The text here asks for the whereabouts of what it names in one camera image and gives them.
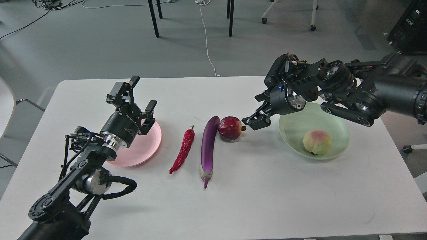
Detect red pomegranate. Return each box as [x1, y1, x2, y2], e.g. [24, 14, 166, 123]
[218, 116, 247, 142]

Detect black table leg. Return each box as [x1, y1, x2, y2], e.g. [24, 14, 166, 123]
[229, 0, 235, 37]
[156, 0, 163, 19]
[148, 0, 160, 38]
[226, 0, 231, 19]

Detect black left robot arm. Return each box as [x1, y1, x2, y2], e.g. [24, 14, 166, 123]
[19, 76, 157, 240]

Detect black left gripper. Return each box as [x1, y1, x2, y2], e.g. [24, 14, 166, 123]
[100, 76, 157, 148]

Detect white chair at left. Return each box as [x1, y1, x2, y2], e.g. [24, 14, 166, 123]
[0, 77, 46, 168]

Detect red chili pepper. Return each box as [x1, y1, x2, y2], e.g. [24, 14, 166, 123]
[169, 125, 195, 174]

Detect purple eggplant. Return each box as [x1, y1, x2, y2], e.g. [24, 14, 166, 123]
[200, 116, 220, 189]

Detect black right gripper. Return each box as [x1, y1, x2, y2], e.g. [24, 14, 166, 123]
[242, 85, 306, 130]

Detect green pink peach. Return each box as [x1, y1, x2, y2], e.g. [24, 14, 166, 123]
[303, 129, 333, 155]

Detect black table leg rear left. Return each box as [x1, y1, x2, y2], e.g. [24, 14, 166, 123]
[156, 0, 163, 19]

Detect white floor cable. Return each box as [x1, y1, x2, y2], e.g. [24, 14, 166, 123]
[195, 0, 222, 77]

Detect light green plate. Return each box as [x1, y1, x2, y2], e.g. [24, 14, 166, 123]
[279, 102, 350, 160]

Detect caster wheel at right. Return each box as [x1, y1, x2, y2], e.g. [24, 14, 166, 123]
[402, 144, 427, 154]

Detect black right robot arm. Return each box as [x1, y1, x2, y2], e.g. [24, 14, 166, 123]
[242, 53, 427, 130]

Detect black table leg rear right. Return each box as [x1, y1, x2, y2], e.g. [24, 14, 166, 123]
[226, 0, 231, 19]

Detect white rolling chair base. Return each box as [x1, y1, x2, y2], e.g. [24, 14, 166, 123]
[261, 0, 319, 31]

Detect black floor cables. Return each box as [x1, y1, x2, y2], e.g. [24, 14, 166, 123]
[0, 0, 84, 40]

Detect black equipment case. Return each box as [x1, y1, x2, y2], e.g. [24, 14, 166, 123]
[387, 0, 427, 56]

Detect pink plate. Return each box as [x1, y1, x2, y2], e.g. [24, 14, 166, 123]
[106, 122, 162, 167]

